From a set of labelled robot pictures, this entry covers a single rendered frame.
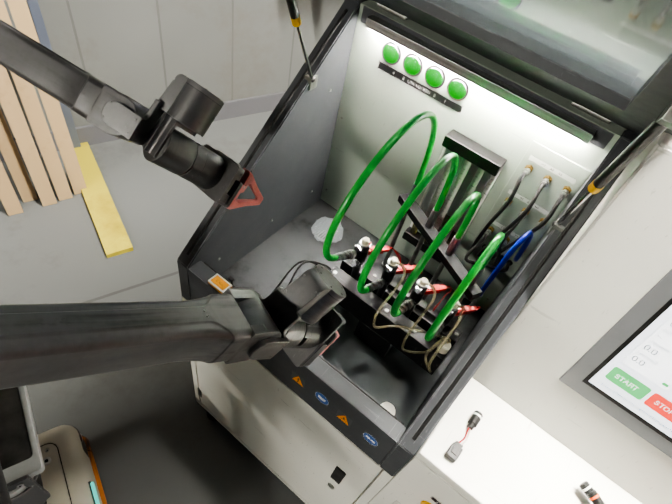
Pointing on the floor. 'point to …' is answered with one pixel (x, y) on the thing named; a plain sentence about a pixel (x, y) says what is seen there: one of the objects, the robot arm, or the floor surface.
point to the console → (580, 337)
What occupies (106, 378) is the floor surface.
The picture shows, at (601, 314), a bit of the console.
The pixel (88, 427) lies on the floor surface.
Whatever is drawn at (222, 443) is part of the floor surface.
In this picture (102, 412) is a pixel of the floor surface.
